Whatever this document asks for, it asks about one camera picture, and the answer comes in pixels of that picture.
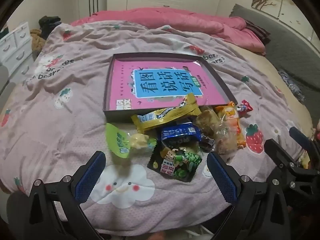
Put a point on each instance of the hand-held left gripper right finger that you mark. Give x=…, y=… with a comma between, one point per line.
x=222, y=177

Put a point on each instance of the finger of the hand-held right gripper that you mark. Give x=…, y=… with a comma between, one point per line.
x=277, y=152
x=298, y=133

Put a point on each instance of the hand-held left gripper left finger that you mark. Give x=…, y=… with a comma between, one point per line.
x=90, y=177

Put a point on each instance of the dark plum candy packet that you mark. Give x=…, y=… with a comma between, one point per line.
x=206, y=143

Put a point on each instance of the clear snack packet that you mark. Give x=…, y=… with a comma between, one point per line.
x=223, y=140

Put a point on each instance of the black green pea packet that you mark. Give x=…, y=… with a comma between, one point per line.
x=180, y=165

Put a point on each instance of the red candy packet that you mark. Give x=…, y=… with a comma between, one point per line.
x=243, y=107

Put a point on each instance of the orange cracker packet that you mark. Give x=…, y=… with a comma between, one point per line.
x=231, y=120

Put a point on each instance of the clear pastry packet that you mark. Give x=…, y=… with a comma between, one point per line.
x=206, y=121

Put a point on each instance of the blue snack packet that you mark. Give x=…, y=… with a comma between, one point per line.
x=178, y=133

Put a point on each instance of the dark grey shallow box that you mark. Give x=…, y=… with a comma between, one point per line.
x=117, y=116

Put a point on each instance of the yellow snack packet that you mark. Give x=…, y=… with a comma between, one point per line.
x=160, y=120

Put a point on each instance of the printed strawberry blanket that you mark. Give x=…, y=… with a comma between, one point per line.
x=75, y=130

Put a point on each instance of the blue patterned cloth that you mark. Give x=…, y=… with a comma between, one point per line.
x=290, y=82

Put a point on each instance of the beige bed sheet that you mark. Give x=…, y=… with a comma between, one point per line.
x=275, y=67

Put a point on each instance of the grey padded headboard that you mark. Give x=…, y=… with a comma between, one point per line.
x=287, y=50

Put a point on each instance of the pink book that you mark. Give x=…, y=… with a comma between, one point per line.
x=125, y=85

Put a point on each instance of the dark striped pillow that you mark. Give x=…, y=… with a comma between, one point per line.
x=257, y=31

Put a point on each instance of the brown knitted cloth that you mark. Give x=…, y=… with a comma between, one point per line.
x=37, y=40

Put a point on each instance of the white drawer cabinet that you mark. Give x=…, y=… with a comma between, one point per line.
x=17, y=45

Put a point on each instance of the dark clothes pile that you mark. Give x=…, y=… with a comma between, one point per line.
x=50, y=25

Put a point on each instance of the pink quilt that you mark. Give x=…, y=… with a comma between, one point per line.
x=175, y=17

